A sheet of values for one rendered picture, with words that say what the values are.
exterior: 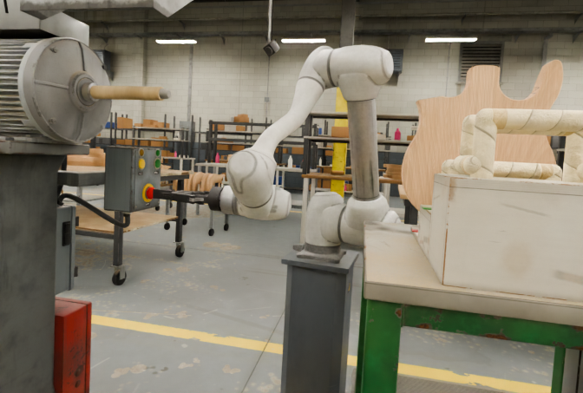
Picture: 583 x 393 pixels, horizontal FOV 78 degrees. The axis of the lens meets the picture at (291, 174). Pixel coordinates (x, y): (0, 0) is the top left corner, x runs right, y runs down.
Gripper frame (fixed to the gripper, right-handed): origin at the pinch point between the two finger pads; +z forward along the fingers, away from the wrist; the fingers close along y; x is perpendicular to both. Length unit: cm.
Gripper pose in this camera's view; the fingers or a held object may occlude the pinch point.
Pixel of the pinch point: (163, 194)
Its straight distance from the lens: 123.2
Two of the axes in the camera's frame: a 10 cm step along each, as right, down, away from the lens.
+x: 0.6, -10.0, -0.6
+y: 1.8, -0.5, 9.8
